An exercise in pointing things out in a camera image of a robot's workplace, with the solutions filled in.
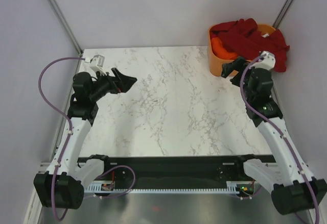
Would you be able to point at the orange t shirt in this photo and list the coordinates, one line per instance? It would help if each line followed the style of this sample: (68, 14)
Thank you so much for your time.
(220, 51)

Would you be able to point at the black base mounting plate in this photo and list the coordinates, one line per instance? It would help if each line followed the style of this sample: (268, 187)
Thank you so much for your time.
(179, 172)

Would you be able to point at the aluminium frame post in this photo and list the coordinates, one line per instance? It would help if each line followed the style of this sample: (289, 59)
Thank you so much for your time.
(282, 13)
(54, 5)

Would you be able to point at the white slotted cable duct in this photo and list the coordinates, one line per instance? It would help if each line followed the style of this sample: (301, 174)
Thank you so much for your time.
(103, 187)

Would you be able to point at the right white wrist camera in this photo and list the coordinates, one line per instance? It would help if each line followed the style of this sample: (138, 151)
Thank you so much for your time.
(267, 61)

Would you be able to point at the orange plastic basket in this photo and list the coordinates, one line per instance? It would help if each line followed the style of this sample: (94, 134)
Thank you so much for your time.
(215, 63)

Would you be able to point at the left aluminium frame post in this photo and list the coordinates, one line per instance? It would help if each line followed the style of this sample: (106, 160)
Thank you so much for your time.
(54, 5)

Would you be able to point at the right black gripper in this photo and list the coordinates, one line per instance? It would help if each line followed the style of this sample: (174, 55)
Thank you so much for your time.
(239, 65)

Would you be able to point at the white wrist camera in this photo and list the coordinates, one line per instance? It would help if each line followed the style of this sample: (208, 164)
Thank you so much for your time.
(96, 64)
(267, 61)

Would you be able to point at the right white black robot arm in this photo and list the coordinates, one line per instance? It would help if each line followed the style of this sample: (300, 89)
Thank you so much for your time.
(294, 188)

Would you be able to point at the dark red t shirt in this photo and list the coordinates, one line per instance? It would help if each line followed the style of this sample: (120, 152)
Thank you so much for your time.
(244, 38)

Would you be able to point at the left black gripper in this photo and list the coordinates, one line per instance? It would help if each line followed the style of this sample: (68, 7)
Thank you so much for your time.
(117, 85)

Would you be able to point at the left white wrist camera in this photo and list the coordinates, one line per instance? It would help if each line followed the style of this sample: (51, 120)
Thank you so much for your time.
(96, 64)

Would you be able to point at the right aluminium frame post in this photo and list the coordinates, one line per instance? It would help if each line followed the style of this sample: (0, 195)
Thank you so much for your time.
(282, 13)

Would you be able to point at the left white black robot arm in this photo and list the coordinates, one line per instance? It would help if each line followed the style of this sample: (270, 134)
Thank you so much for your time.
(63, 183)

